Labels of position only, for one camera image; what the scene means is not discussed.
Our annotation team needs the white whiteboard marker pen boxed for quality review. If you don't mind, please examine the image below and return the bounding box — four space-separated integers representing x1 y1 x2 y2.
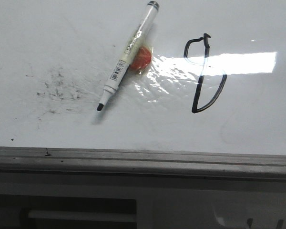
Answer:
97 0 159 111

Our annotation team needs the orange round magnet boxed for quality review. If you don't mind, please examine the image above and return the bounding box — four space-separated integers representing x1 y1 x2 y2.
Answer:
130 46 152 73

